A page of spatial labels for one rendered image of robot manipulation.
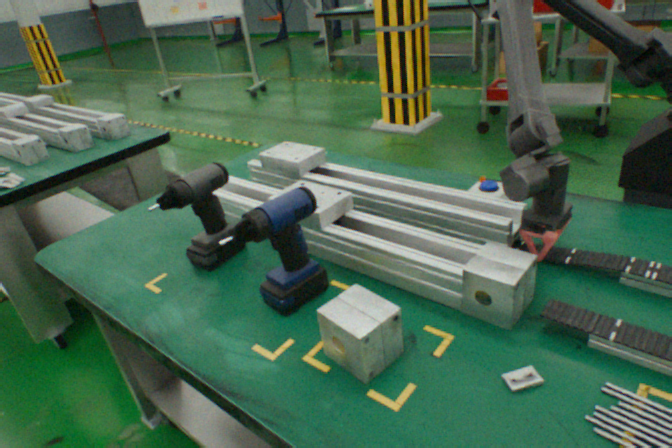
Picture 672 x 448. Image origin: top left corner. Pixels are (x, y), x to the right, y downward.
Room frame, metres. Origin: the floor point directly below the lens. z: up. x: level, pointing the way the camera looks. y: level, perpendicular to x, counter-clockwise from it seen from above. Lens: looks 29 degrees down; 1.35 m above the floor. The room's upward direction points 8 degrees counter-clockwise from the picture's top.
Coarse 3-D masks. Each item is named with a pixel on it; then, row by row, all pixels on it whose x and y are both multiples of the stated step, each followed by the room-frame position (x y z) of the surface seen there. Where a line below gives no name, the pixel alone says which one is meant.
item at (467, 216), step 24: (264, 168) 1.28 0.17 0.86; (336, 168) 1.19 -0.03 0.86; (360, 192) 1.03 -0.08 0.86; (384, 192) 0.99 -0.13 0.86; (408, 192) 1.02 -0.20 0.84; (432, 192) 0.97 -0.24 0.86; (456, 192) 0.94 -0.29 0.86; (384, 216) 0.98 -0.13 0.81; (408, 216) 0.93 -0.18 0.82; (432, 216) 0.89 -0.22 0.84; (456, 216) 0.85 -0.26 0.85; (480, 216) 0.82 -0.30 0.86; (504, 216) 0.85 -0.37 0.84; (480, 240) 0.81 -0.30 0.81; (504, 240) 0.77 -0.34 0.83
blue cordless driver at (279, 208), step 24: (288, 192) 0.78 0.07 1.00; (312, 192) 0.79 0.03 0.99; (264, 216) 0.72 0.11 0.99; (288, 216) 0.73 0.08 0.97; (240, 240) 0.68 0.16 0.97; (288, 240) 0.74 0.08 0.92; (288, 264) 0.74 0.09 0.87; (312, 264) 0.76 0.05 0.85; (264, 288) 0.73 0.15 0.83; (288, 288) 0.71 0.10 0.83; (312, 288) 0.74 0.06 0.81; (288, 312) 0.70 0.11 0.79
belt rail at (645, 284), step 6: (624, 276) 0.65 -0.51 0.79; (630, 276) 0.64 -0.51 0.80; (636, 276) 0.63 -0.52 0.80; (624, 282) 0.65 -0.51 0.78; (630, 282) 0.64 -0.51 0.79; (636, 282) 0.63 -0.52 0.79; (642, 282) 0.63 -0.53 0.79; (648, 282) 0.63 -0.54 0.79; (654, 282) 0.62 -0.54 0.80; (660, 282) 0.61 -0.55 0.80; (642, 288) 0.63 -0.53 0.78; (648, 288) 0.62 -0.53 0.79; (654, 288) 0.61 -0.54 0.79; (660, 288) 0.61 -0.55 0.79; (666, 288) 0.61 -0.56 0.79; (666, 294) 0.60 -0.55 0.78
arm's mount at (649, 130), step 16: (640, 128) 1.16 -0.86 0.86; (656, 128) 1.03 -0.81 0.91; (640, 144) 0.99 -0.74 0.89; (656, 144) 0.96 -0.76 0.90; (624, 160) 1.00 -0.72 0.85; (640, 160) 0.98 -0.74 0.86; (656, 160) 0.96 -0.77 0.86; (624, 176) 1.00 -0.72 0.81; (640, 176) 0.97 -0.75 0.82; (656, 176) 0.95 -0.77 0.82; (656, 192) 0.95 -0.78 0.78
